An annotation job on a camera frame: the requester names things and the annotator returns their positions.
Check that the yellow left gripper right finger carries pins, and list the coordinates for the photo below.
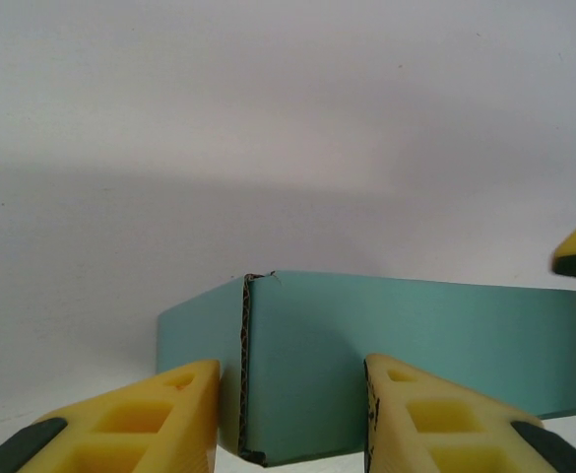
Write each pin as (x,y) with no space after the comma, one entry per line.
(396,433)

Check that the teal green cloth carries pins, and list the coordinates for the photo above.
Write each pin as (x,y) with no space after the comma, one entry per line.
(317,345)

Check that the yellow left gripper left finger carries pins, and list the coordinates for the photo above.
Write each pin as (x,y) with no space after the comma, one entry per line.
(189,433)

